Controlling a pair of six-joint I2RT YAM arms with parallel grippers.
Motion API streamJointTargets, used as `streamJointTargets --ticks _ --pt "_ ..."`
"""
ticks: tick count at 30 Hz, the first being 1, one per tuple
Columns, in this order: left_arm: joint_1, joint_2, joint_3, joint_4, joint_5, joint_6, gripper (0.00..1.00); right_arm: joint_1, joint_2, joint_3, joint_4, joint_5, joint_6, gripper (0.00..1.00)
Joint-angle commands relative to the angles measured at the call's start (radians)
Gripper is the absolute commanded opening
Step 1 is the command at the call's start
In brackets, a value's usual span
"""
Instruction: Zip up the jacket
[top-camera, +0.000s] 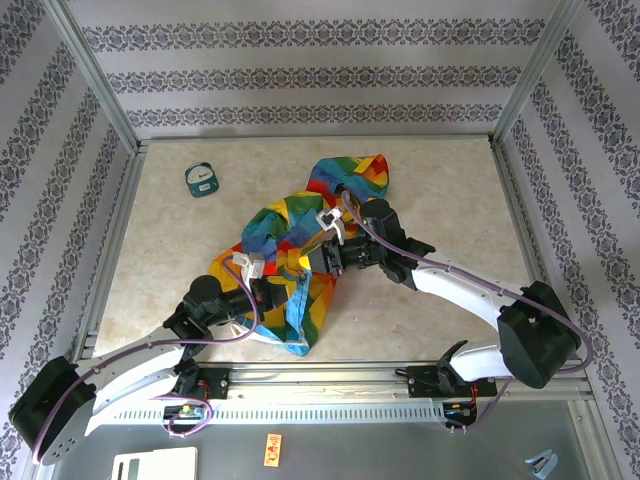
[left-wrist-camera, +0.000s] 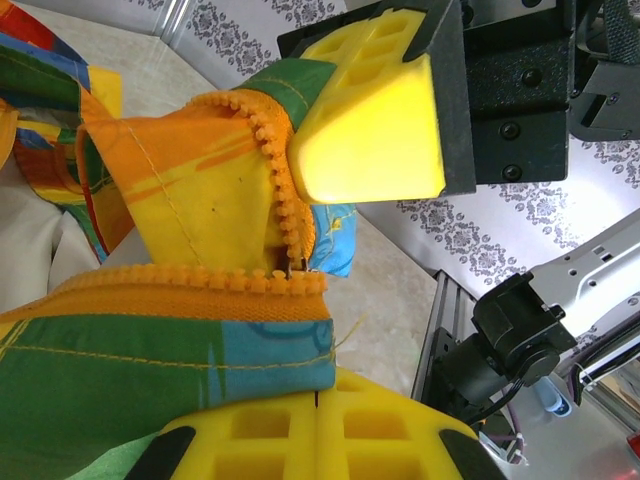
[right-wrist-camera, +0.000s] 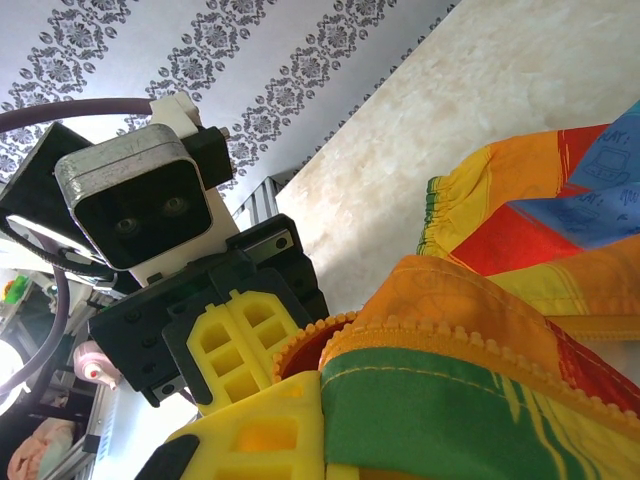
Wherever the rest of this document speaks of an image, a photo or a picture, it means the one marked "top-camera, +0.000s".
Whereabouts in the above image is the rainbow patchwork hooded jacket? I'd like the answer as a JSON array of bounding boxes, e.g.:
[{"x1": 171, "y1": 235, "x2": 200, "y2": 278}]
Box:
[{"x1": 208, "y1": 153, "x2": 391, "y2": 357}]

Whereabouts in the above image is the small teal scale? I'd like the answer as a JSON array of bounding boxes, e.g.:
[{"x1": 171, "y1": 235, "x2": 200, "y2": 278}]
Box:
[{"x1": 184, "y1": 161, "x2": 221, "y2": 199}]

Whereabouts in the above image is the orange printed card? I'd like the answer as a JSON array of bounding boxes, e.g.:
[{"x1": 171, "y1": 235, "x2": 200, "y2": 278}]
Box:
[{"x1": 264, "y1": 433, "x2": 284, "y2": 469}]

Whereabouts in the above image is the white flat device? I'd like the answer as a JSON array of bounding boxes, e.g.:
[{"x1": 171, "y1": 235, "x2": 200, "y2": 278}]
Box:
[{"x1": 110, "y1": 447, "x2": 199, "y2": 480}]

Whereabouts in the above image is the grey metal shelf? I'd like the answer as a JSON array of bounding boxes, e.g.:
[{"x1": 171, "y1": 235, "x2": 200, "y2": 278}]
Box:
[{"x1": 47, "y1": 414, "x2": 601, "y2": 480}]

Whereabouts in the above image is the grey-blue plastic clip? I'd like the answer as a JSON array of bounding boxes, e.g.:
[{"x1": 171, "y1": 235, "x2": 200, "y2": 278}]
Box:
[{"x1": 524, "y1": 448, "x2": 559, "y2": 476}]

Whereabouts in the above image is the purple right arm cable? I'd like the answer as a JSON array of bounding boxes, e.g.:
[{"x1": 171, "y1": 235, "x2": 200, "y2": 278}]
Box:
[{"x1": 341, "y1": 192, "x2": 595, "y2": 436}]

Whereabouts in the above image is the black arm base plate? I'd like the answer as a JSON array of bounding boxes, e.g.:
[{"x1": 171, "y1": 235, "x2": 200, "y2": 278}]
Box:
[
  {"x1": 407, "y1": 364, "x2": 498, "y2": 400},
  {"x1": 172, "y1": 367, "x2": 231, "y2": 400}
]

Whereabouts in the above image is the aluminium frame crossbar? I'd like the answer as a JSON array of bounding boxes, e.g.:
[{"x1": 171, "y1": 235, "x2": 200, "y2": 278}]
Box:
[{"x1": 135, "y1": 133, "x2": 496, "y2": 147}]

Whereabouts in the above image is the aluminium mounting rail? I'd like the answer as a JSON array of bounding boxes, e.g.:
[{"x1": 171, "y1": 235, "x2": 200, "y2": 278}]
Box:
[{"x1": 47, "y1": 359, "x2": 596, "y2": 402}]

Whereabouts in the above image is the small wired circuit board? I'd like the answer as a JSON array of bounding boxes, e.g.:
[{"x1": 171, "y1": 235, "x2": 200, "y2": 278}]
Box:
[
  {"x1": 443, "y1": 402, "x2": 479, "y2": 421},
  {"x1": 163, "y1": 404, "x2": 211, "y2": 421}
]

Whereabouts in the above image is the aluminium table side rail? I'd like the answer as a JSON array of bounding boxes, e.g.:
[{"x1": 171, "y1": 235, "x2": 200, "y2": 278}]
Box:
[
  {"x1": 74, "y1": 147, "x2": 149, "y2": 351},
  {"x1": 489, "y1": 142, "x2": 576, "y2": 361}
]

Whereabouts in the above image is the white slotted cable duct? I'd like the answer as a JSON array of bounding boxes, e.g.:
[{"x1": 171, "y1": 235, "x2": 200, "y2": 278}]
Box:
[{"x1": 87, "y1": 402, "x2": 481, "y2": 426}]

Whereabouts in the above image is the aluminium frame post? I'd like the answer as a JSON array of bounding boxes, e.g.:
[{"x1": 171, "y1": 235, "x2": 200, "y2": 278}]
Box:
[
  {"x1": 42, "y1": 0, "x2": 141, "y2": 154},
  {"x1": 489, "y1": 0, "x2": 586, "y2": 149}
]

